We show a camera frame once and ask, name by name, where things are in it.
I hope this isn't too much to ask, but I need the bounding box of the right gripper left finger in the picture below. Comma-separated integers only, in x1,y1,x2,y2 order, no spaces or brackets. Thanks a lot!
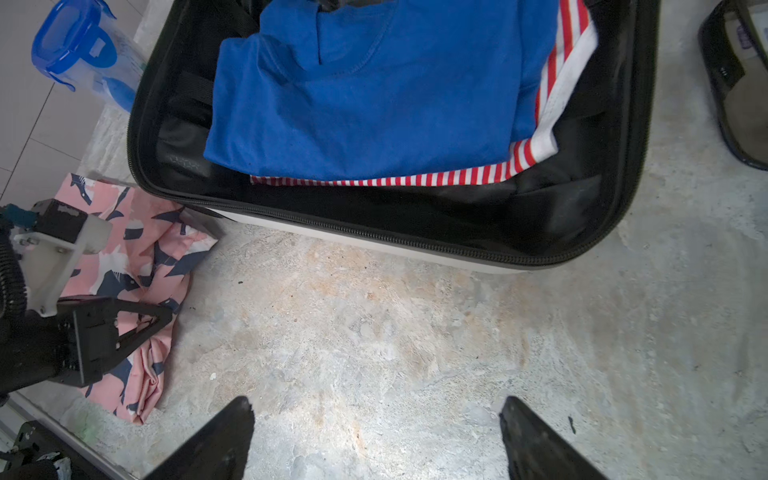
145,396,255,480

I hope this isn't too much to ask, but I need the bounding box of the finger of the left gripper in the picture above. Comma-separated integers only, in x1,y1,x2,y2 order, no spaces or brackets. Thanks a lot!
110,299,173,368

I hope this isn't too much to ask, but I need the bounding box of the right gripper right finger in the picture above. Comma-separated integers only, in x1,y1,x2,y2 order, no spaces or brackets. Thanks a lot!
499,396,607,480

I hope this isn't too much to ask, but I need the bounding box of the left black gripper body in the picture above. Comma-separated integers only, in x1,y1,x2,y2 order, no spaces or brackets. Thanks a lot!
1,297,117,396

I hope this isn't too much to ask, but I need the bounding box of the pink shark print garment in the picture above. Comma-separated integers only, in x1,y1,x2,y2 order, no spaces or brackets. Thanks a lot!
55,174,217,425

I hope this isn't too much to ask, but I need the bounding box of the blue t-shirt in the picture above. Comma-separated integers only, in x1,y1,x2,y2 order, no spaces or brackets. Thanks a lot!
204,1,559,181

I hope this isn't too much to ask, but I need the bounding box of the red white striped shirt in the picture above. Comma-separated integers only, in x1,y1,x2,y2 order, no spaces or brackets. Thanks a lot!
250,0,598,187

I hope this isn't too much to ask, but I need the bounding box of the clear toiletry pouch black trim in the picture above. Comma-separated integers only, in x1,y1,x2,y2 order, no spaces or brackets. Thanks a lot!
698,1,767,171

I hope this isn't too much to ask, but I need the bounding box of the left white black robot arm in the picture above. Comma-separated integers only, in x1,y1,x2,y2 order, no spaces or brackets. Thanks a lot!
1,199,172,401

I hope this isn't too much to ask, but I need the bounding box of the clear container with blue lid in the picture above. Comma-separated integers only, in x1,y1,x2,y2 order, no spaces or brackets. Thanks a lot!
31,0,146,112

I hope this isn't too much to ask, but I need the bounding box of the black and white open suitcase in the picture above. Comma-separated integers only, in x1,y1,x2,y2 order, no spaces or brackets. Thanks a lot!
127,1,660,272

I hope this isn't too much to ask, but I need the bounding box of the aluminium mounting rail frame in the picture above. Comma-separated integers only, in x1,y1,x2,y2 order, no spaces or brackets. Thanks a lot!
1,393,135,479

